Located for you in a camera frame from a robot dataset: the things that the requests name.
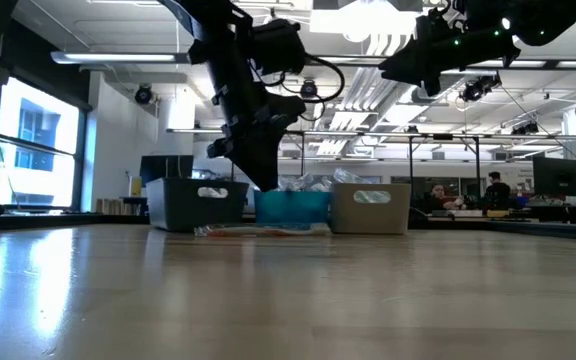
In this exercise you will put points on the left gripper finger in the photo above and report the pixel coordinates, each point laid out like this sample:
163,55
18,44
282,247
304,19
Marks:
255,167
279,155

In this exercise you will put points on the blue toothbrush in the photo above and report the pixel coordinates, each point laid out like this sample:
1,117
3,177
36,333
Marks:
303,182

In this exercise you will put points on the orange toothbrush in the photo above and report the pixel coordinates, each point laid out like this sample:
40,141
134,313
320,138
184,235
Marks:
263,230

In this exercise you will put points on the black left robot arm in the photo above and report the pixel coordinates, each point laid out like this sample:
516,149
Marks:
218,50

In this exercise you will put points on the teal plastic bin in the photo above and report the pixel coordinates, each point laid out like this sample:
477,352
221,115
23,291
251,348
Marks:
293,207

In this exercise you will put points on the white ceiling light fixture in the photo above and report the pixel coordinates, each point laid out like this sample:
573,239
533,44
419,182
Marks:
363,20

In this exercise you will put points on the dark grey plastic bin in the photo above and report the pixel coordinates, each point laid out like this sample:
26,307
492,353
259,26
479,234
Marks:
188,212

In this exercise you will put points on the light grey plastic bin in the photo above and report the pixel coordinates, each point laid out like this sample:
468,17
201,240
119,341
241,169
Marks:
368,217

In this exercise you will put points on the person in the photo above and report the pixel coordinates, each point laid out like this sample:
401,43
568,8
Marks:
438,197
497,192

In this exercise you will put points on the yellow container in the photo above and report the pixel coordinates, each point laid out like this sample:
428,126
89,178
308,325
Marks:
135,184

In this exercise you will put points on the blue crate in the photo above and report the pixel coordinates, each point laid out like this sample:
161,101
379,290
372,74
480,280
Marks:
520,201

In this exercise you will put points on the black computer monitor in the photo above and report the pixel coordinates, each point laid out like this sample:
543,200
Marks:
559,176

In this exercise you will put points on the black desk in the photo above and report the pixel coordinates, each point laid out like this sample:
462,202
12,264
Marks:
563,212

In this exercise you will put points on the black round ceiling camera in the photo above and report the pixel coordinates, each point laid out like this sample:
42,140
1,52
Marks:
144,93
308,89
478,87

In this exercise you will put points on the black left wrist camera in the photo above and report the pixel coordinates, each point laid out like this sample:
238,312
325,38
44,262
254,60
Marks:
278,45

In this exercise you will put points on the black wall screen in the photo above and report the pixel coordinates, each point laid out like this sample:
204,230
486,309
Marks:
163,167

